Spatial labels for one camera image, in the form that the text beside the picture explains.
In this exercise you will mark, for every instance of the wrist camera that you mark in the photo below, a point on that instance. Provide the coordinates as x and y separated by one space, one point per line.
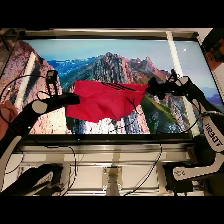
51 77
173 76

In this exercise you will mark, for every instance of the red garment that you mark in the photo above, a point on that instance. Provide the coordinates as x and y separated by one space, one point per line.
100 101

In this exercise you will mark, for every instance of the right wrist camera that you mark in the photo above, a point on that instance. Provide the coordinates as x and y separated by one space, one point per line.
173 76

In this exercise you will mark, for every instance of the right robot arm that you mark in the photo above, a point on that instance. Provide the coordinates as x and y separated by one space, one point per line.
200 100

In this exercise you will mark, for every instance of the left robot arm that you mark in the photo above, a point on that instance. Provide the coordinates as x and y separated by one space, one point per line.
20 125

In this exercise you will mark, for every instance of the silver frame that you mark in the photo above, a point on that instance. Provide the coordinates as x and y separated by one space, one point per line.
100 149

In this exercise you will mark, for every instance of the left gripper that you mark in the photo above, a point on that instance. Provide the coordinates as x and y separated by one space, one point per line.
69 99

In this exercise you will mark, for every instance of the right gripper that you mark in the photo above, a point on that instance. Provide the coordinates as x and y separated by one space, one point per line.
158 88

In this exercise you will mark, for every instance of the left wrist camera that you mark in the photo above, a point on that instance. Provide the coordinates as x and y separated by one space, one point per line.
51 77

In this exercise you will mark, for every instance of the heap of clothes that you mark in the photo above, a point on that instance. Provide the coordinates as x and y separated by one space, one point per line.
216 43

